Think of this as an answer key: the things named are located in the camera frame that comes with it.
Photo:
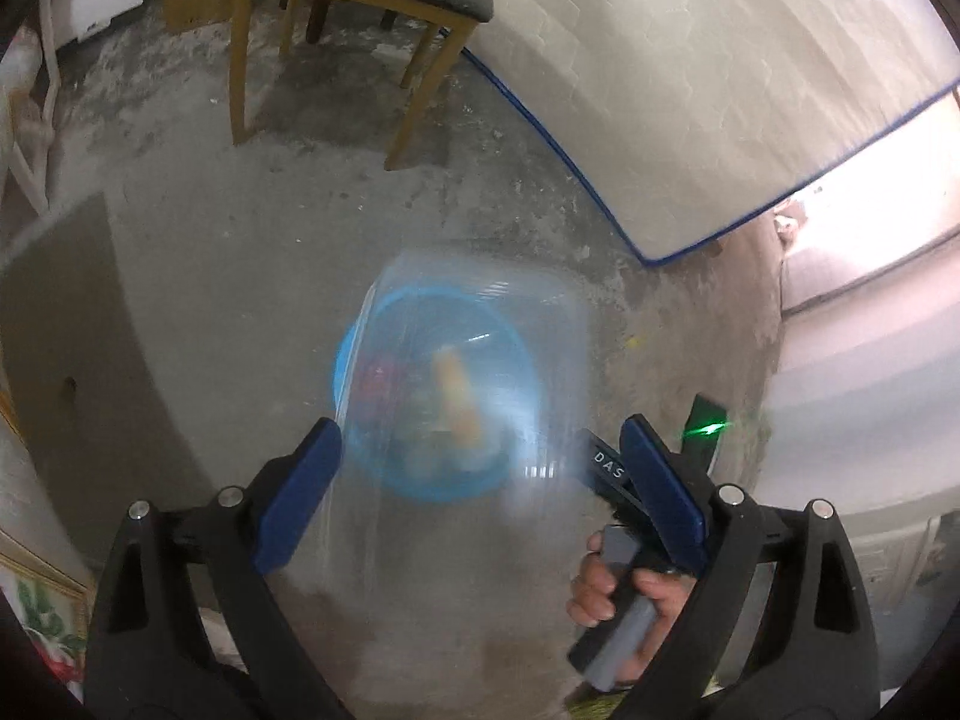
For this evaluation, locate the person's right hand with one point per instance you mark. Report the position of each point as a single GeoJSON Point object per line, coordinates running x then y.
{"type": "Point", "coordinates": [592, 592]}

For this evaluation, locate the blue mesh waste basket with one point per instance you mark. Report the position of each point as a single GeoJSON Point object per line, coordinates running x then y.
{"type": "Point", "coordinates": [375, 457]}

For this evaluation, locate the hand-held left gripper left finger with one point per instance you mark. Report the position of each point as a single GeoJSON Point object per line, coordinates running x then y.
{"type": "Point", "coordinates": [296, 495]}

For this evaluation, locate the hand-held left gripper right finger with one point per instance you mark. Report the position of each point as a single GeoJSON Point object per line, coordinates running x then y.
{"type": "Point", "coordinates": [667, 495]}

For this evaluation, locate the white mattress blue trim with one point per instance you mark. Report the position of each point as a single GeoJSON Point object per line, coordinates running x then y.
{"type": "Point", "coordinates": [712, 90]}

